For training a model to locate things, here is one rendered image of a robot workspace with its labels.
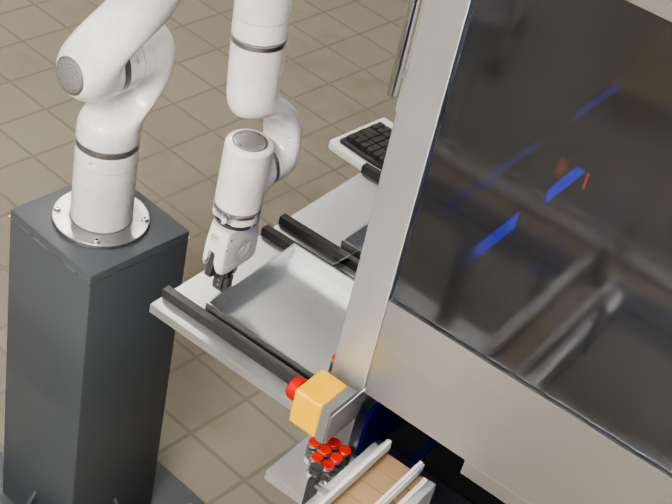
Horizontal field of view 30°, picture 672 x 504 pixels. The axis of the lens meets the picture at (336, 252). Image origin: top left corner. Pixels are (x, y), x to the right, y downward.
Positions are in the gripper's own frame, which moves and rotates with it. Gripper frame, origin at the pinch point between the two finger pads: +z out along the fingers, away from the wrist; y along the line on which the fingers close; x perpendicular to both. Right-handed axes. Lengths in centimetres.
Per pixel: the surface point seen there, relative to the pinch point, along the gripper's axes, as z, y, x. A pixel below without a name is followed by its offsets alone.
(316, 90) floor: 96, 199, 110
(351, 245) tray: 0.4, 28.0, -9.2
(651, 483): -29, -13, -84
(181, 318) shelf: 4.1, -9.6, 0.6
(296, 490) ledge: 2.9, -25.7, -39.0
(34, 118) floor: 97, 104, 157
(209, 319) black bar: 2.0, -7.8, -4.2
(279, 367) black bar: 1.5, -7.9, -20.5
